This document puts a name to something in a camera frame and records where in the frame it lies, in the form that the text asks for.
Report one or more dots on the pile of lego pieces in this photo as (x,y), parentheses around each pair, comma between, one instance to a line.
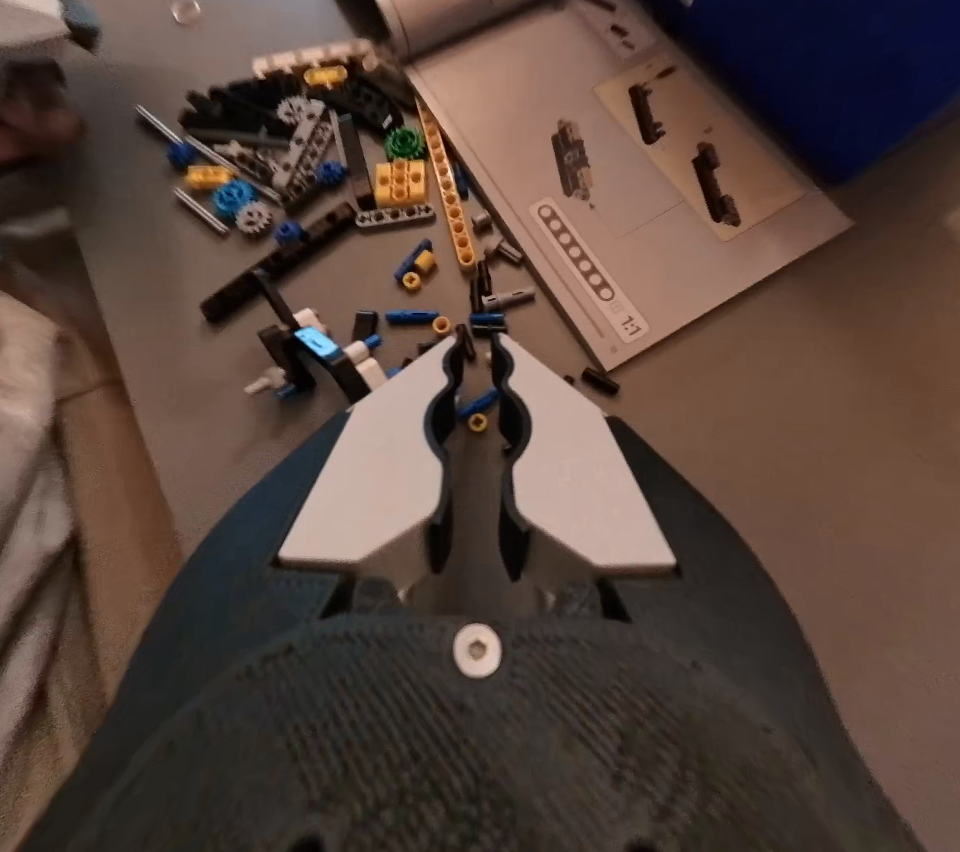
(247,124)

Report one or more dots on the lego instruction booklet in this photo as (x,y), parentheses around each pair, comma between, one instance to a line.
(600,191)

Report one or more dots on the blue storage bin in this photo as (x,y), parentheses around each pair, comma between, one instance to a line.
(825,41)

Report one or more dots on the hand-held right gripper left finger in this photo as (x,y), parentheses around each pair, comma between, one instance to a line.
(375,484)

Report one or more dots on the long yellow lego beam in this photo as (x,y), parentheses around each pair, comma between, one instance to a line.
(448,191)

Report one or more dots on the green lego gear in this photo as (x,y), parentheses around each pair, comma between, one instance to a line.
(405,143)

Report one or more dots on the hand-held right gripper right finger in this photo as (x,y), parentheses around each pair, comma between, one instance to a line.
(585,484)

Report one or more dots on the yellow lego block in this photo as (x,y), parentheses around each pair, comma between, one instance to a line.
(401,182)

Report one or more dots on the black white lego assembly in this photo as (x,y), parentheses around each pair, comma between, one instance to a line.
(285,349)

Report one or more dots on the person's left hand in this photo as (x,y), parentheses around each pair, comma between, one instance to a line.
(30,116)

